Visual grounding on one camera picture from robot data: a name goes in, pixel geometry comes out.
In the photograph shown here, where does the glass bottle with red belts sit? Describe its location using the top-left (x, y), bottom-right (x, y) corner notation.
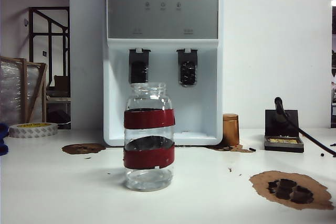
top-left (123, 82), bottom-right (176, 192)

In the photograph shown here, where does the white water dispenser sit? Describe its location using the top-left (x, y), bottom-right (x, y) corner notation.
top-left (102, 0), bottom-right (224, 147)

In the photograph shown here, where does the copper tin can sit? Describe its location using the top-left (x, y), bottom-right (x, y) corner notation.
top-left (222, 113), bottom-right (240, 146)

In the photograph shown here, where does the brown cardboard box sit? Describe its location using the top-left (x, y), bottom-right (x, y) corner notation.
top-left (54, 74), bottom-right (70, 91)

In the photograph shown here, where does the grey background shelf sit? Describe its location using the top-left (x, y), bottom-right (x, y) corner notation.
top-left (46, 90), bottom-right (71, 130)

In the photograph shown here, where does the yellow cleaning sponge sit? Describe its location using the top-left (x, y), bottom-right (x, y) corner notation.
top-left (266, 137), bottom-right (301, 145)

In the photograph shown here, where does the white double-sided tape roll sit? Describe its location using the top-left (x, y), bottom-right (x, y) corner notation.
top-left (8, 122), bottom-right (58, 138)

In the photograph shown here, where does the blue cloth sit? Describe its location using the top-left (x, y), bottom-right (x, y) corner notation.
top-left (0, 122), bottom-right (10, 156)

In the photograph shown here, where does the black metal stair frame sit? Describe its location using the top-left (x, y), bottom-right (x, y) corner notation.
top-left (28, 6), bottom-right (70, 78)

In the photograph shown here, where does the wooden frame with plastic wrap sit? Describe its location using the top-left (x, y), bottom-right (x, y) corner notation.
top-left (0, 55), bottom-right (48, 125)

